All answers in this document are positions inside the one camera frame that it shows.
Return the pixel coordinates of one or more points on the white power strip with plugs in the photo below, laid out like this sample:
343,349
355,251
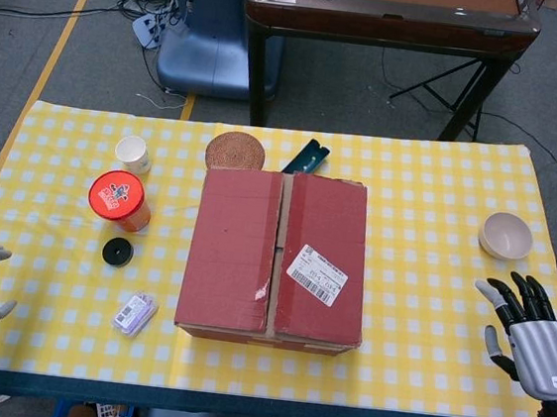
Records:
150,31

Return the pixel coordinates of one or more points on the blue machine base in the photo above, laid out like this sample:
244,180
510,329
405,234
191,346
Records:
210,57

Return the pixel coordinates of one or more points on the orange canister with red lid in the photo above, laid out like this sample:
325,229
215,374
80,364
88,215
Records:
116,195

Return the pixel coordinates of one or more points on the clear box with purple items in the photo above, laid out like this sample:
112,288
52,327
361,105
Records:
134,314

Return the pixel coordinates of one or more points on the dark teal flat tray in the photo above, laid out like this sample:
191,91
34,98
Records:
306,157

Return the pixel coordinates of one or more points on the beige bowl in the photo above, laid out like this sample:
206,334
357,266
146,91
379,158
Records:
504,238

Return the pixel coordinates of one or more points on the round woven brown coaster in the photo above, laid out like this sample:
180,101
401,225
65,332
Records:
235,151

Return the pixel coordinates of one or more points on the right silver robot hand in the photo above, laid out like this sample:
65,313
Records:
542,351

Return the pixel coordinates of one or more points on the yellow checkered tablecloth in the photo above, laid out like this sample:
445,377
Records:
422,308

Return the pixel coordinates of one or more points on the red-brown cardboard box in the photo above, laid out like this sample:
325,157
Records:
234,253

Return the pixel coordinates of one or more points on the brown wooden mahjong table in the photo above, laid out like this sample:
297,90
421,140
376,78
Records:
392,24

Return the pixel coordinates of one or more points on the black round disc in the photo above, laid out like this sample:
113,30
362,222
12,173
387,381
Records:
118,252

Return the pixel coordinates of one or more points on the white paper cup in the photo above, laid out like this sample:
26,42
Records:
132,153

